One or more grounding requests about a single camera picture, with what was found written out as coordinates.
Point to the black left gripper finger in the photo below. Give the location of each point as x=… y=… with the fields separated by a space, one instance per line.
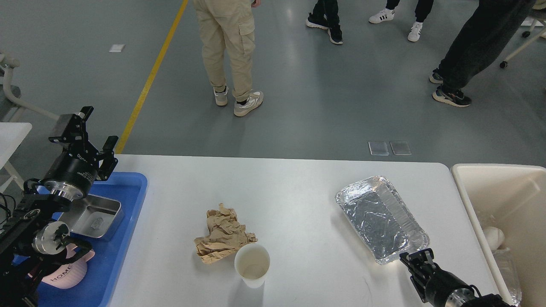
x=109 y=161
x=70 y=132

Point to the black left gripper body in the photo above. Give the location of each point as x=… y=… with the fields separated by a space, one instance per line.
x=72 y=175

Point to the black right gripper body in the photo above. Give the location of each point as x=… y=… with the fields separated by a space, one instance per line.
x=444 y=289

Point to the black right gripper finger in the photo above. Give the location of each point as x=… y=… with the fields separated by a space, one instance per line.
x=420 y=285
x=420 y=264

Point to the aluminium foil tray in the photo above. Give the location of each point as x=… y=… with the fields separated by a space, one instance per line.
x=380 y=217

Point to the square steel tray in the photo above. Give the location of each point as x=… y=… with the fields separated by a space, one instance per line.
x=95 y=217

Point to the pink ribbed mug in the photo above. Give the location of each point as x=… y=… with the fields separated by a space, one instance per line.
x=68 y=275

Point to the brown paper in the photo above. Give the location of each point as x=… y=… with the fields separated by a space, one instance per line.
x=226 y=235

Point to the white paper cup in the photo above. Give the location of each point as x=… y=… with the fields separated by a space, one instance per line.
x=252 y=263

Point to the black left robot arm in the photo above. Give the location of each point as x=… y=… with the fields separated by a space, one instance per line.
x=31 y=241

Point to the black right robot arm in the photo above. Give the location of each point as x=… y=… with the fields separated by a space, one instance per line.
x=490 y=300

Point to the white side table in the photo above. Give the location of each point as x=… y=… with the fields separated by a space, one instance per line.
x=11 y=136

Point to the clear plastic bottle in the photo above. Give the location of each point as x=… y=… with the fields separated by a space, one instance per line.
x=507 y=268

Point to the grey chair base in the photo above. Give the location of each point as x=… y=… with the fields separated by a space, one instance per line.
x=12 y=105

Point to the beige plastic bin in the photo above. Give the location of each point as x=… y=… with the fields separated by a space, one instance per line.
x=511 y=198

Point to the blue plastic tray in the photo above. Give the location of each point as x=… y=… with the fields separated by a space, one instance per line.
x=98 y=285

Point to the person in beige trousers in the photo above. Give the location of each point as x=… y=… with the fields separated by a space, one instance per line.
x=227 y=27

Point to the bystander in dark trousers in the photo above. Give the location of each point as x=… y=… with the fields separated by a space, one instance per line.
x=480 y=41

